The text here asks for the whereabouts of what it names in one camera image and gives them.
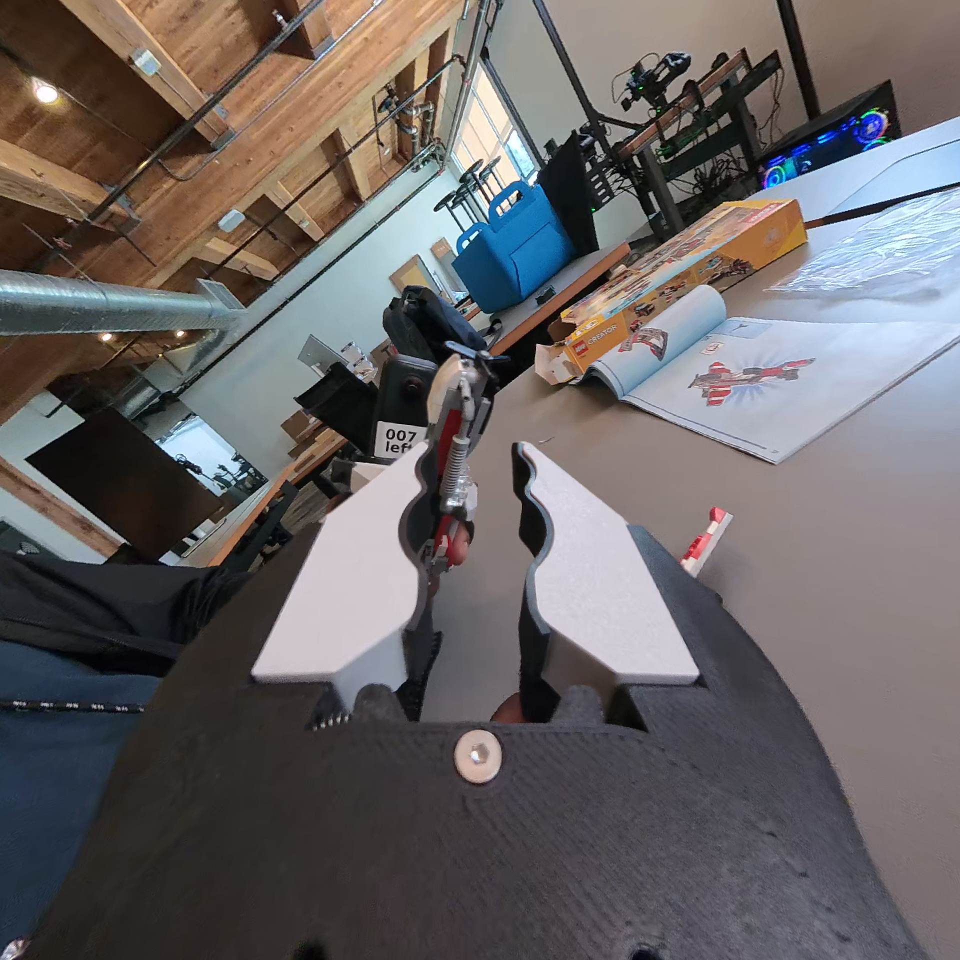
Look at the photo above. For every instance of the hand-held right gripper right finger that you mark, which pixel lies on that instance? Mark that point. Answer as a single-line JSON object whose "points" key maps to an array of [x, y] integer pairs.
{"points": [[607, 592]]}

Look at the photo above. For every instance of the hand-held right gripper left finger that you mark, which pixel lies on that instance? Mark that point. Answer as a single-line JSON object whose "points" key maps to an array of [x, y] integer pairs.
{"points": [[345, 592]]}

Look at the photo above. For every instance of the toy brick airplane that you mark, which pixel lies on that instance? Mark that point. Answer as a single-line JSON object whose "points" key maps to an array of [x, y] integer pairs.
{"points": [[457, 450]]}

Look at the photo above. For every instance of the red white striped brick wing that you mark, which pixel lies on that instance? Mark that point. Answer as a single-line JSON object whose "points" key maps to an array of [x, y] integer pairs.
{"points": [[705, 540]]}

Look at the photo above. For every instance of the person's left forearm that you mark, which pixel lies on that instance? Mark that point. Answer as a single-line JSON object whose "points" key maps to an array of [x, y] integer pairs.
{"points": [[112, 600]]}

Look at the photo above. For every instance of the wooden desk with black legs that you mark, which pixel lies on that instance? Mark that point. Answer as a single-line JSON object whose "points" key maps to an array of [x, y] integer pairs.
{"points": [[240, 517]]}

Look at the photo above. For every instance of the grey desk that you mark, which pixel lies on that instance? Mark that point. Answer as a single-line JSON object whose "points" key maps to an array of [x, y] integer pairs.
{"points": [[825, 600]]}

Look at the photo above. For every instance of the person's left hand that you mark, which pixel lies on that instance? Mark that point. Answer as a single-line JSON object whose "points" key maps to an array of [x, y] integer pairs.
{"points": [[459, 546]]}

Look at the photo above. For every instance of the person's right hand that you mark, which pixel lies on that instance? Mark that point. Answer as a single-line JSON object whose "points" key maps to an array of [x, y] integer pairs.
{"points": [[508, 707]]}

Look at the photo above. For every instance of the black backpack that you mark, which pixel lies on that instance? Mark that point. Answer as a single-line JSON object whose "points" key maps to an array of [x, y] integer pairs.
{"points": [[427, 322]]}

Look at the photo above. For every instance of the grey monitor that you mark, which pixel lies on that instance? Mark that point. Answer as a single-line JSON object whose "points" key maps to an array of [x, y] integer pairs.
{"points": [[322, 351]]}

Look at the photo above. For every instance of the blue felt tote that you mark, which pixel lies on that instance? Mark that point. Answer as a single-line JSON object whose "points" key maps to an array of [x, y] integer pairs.
{"points": [[510, 259]]}

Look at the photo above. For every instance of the small black object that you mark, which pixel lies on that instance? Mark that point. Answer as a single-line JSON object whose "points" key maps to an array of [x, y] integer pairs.
{"points": [[545, 294]]}

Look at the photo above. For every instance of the black bar stool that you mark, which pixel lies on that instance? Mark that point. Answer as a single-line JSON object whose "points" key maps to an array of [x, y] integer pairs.
{"points": [[466, 184], [489, 166], [448, 199]]}

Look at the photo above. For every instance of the wooden top table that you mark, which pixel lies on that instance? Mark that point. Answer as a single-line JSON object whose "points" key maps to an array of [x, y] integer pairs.
{"points": [[577, 270]]}

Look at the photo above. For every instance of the black fabric panel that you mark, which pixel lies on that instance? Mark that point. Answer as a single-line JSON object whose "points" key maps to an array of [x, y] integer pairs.
{"points": [[570, 195]]}

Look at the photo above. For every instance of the window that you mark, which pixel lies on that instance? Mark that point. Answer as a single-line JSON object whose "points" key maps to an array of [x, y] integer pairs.
{"points": [[491, 127]]}

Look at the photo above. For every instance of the open instruction booklet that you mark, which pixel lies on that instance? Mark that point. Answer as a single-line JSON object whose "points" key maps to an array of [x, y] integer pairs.
{"points": [[810, 375]]}

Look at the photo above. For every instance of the yellow toy box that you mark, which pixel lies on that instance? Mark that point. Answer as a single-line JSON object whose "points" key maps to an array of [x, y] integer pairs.
{"points": [[697, 262]]}

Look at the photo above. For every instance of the long ceiling pipe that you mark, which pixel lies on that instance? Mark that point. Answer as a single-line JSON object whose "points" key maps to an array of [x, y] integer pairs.
{"points": [[471, 75]]}

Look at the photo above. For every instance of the person's blue denim clothing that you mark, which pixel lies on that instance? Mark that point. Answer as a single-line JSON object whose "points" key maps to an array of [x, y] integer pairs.
{"points": [[52, 787]]}

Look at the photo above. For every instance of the workbench with equipment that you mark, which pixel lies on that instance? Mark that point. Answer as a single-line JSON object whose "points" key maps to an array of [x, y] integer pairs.
{"points": [[697, 127]]}

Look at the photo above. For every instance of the clear plastic bag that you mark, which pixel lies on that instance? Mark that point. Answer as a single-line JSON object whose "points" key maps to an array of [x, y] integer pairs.
{"points": [[885, 247]]}

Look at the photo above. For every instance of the round ceiling light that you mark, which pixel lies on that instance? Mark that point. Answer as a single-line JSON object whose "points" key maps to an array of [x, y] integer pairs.
{"points": [[45, 91]]}

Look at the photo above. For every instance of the computer tower with coloured lights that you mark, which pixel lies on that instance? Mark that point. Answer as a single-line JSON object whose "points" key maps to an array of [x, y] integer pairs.
{"points": [[832, 142]]}

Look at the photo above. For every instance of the black floor lamp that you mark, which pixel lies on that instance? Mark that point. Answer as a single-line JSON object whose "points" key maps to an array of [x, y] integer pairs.
{"points": [[799, 56]]}

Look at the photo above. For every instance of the black wall screen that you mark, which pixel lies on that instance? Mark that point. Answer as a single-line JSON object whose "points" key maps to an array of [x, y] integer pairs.
{"points": [[127, 487]]}

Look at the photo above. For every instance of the silver air duct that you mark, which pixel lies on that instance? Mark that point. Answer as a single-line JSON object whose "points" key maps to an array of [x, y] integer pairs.
{"points": [[90, 300]]}

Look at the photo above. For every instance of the black metal frame stand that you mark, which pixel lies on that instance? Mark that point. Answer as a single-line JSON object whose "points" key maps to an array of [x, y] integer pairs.
{"points": [[569, 64]]}

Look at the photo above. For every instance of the black camera rig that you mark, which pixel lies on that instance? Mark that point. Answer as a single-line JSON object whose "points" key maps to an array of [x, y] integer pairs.
{"points": [[652, 79]]}

